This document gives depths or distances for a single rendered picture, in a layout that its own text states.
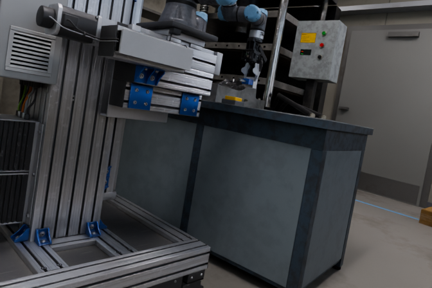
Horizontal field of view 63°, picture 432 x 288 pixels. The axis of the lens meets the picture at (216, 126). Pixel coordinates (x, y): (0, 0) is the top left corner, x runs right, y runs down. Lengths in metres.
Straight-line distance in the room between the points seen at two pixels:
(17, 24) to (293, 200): 1.18
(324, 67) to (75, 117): 1.70
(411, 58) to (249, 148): 3.58
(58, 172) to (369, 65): 4.37
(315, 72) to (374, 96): 2.56
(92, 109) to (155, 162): 0.80
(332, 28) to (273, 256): 1.55
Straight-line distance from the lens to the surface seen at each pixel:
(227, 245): 1.77
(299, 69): 2.56
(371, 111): 4.98
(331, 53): 2.49
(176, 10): 1.32
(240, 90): 1.96
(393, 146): 4.87
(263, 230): 1.64
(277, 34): 2.55
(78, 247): 1.39
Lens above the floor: 0.78
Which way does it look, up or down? 3 degrees down
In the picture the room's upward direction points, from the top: 9 degrees clockwise
